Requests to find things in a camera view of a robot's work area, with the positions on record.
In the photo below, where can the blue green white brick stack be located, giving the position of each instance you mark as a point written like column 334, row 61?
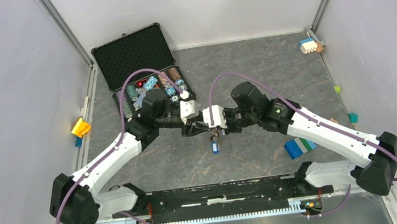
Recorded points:
column 298, row 146

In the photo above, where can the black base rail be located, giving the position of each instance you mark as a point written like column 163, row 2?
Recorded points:
column 235, row 197

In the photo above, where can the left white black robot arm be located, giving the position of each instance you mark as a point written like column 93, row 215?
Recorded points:
column 78, row 199

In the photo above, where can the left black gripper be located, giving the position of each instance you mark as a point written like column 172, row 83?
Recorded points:
column 195, row 128

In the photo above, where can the small teal cube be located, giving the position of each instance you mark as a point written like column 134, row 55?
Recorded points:
column 353, row 117

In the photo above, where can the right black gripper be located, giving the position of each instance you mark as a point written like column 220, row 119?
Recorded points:
column 229, row 129

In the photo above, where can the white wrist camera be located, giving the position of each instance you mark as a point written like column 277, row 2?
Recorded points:
column 188, row 108
column 214, row 117

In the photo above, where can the black poker chip case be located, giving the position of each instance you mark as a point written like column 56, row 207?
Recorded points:
column 128, row 62

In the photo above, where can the small green cube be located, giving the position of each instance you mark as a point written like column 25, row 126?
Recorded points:
column 337, row 89

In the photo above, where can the blue white brick block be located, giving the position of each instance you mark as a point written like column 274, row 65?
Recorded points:
column 308, row 46

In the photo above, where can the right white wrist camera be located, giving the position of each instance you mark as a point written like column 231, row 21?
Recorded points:
column 214, row 117

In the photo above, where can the small blue block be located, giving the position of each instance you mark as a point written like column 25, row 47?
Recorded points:
column 78, row 142

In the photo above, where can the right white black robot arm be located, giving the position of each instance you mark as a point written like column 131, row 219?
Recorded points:
column 370, row 161

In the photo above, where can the yellow orange block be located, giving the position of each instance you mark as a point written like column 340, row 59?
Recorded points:
column 80, row 128

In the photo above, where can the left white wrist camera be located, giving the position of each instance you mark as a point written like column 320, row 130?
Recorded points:
column 188, row 108

